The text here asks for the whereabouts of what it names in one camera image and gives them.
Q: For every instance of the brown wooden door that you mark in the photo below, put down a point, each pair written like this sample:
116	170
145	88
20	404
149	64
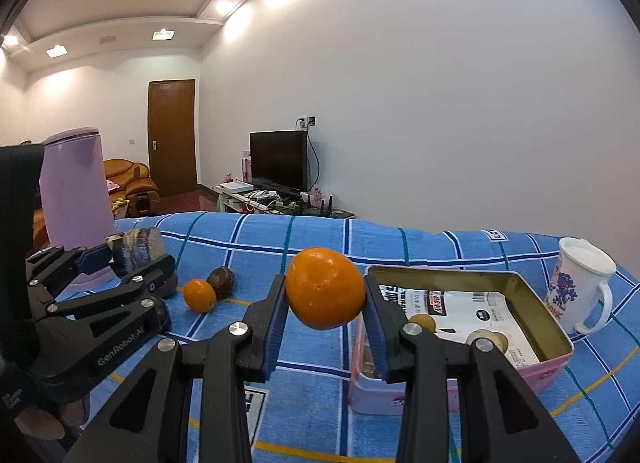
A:
172	138

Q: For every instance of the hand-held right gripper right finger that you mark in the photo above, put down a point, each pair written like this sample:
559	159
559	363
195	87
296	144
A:
377	338

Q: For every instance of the low television stand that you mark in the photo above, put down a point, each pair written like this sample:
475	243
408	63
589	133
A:
280	205

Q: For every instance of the wall power socket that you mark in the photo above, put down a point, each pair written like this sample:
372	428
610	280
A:
306	120

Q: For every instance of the white set-top box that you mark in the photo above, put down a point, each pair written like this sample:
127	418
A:
238	187

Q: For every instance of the mottled greyish purple fruit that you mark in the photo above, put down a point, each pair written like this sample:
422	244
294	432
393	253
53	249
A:
137	248

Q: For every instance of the person's left hand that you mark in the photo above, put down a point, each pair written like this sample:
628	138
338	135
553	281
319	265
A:
67	410

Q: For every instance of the brown leather sofa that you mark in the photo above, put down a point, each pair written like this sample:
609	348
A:
41	230

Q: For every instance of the printed paper leaflet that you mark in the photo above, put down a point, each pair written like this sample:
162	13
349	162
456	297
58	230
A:
465	303

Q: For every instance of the pink tin box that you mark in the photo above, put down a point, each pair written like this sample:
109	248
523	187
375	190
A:
545	368

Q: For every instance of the white mug with purple print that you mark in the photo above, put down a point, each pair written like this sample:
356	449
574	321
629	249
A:
580	288

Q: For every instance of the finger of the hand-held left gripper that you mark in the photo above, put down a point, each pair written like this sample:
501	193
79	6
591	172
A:
95	258
120	348

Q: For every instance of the rectangular ceiling light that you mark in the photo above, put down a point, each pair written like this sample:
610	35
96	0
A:
55	50
10	41

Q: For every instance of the brown taro root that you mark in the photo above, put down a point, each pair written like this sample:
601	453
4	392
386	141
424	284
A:
222	283

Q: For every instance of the purple electric kettle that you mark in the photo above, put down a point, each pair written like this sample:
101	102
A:
75	203

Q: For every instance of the small tan round fruit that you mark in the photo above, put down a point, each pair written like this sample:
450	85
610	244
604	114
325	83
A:
497	340
423	322

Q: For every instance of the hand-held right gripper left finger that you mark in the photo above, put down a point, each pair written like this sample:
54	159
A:
277	338

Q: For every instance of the square ceiling light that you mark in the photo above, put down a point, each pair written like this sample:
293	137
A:
164	34

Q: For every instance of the small orange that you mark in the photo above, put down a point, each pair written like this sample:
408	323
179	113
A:
200	296
325	288

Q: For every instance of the ceiling air vent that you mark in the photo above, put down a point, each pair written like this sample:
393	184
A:
107	39

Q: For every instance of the black television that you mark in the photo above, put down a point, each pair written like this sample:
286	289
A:
278	160

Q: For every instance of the blue plaid blanket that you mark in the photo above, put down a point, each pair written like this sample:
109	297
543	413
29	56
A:
310	238

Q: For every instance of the recessed ceiling spotlight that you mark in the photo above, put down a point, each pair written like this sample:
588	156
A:
225	7

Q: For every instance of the orange leather armchair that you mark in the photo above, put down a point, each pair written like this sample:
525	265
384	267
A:
132	183

